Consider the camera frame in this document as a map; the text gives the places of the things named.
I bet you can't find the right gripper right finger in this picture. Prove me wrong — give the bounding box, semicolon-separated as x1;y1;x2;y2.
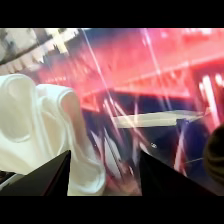
138;150;218;197

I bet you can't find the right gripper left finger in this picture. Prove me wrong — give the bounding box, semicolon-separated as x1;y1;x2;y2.
0;149;72;197

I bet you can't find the white T-shirt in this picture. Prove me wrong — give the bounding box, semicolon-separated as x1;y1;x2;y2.
0;73;108;197

